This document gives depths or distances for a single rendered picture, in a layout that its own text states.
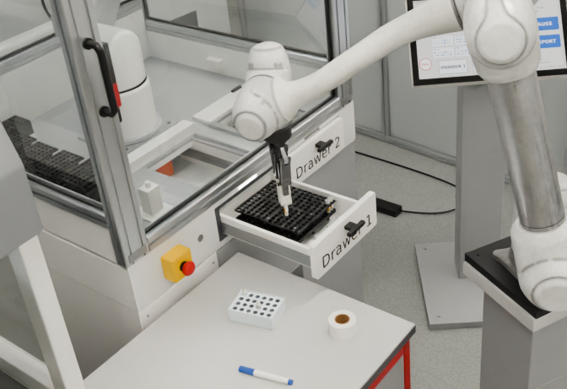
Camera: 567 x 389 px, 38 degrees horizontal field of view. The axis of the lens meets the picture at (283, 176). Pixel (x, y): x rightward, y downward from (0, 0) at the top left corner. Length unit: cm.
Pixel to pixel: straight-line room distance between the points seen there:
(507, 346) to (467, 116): 93
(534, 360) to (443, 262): 121
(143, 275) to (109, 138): 40
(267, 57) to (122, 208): 50
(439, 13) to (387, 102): 241
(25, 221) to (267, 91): 61
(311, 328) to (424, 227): 169
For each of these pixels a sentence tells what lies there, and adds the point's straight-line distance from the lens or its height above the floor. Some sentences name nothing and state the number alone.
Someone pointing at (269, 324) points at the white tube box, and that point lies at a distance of 210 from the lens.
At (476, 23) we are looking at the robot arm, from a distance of 163.
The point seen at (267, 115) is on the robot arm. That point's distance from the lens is 178.
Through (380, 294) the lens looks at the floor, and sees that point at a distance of 335.
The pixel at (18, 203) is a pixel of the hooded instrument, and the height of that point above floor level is 144.
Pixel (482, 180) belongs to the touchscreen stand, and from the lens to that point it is 311.
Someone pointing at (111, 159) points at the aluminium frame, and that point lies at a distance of 195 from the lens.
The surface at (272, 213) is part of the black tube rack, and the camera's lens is 227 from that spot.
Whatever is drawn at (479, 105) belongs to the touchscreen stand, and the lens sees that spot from 295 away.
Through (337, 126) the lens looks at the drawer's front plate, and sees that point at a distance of 263.
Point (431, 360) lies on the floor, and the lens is 309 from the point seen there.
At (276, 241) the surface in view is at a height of 88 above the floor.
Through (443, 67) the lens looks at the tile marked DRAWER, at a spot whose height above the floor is 100.
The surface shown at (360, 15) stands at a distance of 415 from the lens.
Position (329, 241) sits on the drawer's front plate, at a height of 90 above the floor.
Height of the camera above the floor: 218
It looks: 32 degrees down
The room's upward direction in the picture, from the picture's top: 7 degrees counter-clockwise
